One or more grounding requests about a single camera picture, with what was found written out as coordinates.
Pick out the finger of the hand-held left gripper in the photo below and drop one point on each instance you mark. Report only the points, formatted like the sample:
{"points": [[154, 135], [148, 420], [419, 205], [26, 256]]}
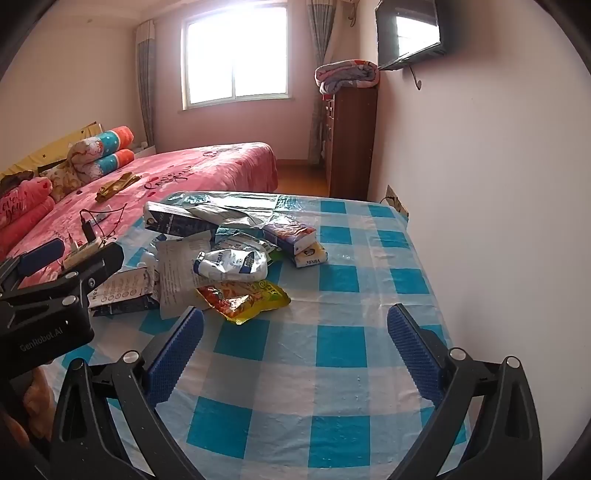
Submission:
{"points": [[99, 263], [41, 256]]}

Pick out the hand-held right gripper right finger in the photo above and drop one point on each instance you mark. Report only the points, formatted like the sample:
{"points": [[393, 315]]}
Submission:
{"points": [[413, 353]]}

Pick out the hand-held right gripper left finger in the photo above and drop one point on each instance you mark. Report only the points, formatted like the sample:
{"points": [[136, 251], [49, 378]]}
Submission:
{"points": [[178, 350]]}

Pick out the crushed white and blue carton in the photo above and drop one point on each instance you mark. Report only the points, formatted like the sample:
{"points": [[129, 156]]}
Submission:
{"points": [[120, 295]]}

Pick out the white printed packet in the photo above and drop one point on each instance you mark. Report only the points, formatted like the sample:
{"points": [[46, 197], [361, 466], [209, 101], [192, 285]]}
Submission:
{"points": [[178, 272]]}

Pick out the yellow snack bag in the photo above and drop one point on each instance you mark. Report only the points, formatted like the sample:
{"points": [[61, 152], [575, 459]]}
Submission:
{"points": [[240, 301]]}

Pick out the dark blue milk carton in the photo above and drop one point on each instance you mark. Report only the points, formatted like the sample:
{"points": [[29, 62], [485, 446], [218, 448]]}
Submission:
{"points": [[171, 224]]}

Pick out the white pouch with blue print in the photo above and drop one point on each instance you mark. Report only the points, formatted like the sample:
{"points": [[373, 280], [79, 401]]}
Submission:
{"points": [[231, 267]]}

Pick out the white and green packet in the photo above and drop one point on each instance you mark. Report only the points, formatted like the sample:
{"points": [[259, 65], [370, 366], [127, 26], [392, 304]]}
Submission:
{"points": [[240, 242]]}

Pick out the white tissue packet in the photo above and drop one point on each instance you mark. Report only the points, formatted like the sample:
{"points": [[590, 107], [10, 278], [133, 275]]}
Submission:
{"points": [[311, 257]]}

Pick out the small purple milk carton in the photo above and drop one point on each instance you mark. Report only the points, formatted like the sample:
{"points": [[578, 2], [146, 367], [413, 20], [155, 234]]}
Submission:
{"points": [[288, 233]]}

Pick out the person's left hand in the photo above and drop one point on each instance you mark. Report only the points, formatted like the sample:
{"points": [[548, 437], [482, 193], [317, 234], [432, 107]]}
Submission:
{"points": [[40, 401]]}

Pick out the white electronic device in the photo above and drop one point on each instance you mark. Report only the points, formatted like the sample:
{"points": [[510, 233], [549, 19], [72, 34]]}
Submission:
{"points": [[83, 251]]}

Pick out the pink folded quilt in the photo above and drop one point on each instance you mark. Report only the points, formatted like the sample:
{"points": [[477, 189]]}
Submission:
{"points": [[27, 226]]}

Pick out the pink heart print pillow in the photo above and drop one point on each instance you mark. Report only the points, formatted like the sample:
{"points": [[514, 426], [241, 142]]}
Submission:
{"points": [[23, 198]]}

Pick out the brown floral pillow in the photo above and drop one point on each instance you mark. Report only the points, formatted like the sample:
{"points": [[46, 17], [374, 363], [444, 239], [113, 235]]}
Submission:
{"points": [[62, 182]]}

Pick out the gold cloth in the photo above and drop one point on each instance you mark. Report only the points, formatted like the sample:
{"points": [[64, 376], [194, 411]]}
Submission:
{"points": [[115, 184]]}

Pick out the yellow star print headboard cover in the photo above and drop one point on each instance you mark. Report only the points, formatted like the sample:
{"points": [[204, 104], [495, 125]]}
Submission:
{"points": [[51, 147]]}

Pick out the folded cartoon print quilt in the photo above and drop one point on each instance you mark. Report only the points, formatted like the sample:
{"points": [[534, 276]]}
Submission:
{"points": [[108, 152]]}

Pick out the blue checkered tablecloth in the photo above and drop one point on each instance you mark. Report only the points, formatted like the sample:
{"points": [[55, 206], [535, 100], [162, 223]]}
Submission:
{"points": [[295, 350]]}

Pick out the bed with pink sheet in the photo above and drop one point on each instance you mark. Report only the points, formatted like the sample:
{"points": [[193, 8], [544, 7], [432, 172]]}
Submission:
{"points": [[194, 170]]}

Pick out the brown wooden cabinet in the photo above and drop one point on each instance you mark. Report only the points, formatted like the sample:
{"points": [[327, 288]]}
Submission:
{"points": [[353, 138]]}

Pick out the window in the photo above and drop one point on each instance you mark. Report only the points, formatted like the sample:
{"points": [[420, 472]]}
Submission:
{"points": [[235, 55]]}

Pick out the folded pink and blue blanket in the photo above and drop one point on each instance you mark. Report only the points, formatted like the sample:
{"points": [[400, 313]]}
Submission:
{"points": [[346, 76]]}

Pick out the wall power socket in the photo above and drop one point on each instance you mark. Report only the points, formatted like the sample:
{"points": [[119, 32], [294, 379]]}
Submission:
{"points": [[398, 202]]}

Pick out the wall-mounted television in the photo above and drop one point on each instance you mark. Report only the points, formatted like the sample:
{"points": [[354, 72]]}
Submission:
{"points": [[406, 32]]}

